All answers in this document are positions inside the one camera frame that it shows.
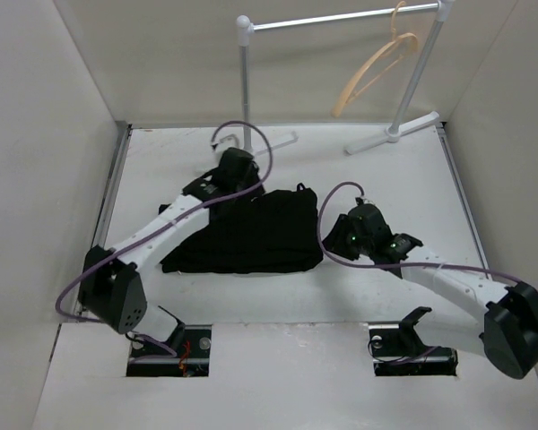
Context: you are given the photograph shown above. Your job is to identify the black trousers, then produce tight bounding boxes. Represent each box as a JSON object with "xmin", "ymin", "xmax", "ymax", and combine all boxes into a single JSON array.
[{"xmin": 161, "ymin": 183, "xmax": 323, "ymax": 274}]

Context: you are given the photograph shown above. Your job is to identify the beige wooden hanger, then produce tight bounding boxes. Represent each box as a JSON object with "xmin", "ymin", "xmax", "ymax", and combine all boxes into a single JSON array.
[{"xmin": 331, "ymin": 1, "xmax": 420, "ymax": 118}]

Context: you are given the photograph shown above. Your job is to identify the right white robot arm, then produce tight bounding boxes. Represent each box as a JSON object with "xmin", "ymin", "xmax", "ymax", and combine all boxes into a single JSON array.
[{"xmin": 323, "ymin": 199, "xmax": 538, "ymax": 379}]

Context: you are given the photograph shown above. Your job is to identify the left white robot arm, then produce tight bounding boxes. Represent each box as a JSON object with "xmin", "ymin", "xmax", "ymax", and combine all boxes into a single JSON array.
[{"xmin": 78, "ymin": 147, "xmax": 264, "ymax": 357}]

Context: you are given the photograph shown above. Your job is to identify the white clothes rack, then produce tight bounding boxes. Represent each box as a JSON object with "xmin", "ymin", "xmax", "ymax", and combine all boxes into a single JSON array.
[{"xmin": 196, "ymin": 0, "xmax": 456, "ymax": 176}]

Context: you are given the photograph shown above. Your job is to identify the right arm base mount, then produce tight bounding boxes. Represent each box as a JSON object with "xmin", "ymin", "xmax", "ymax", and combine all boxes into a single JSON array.
[{"xmin": 367, "ymin": 322, "xmax": 458, "ymax": 377}]

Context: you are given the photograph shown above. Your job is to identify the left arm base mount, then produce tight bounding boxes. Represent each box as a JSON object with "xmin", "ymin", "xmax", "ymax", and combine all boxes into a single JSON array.
[{"xmin": 126, "ymin": 325, "xmax": 213, "ymax": 378}]

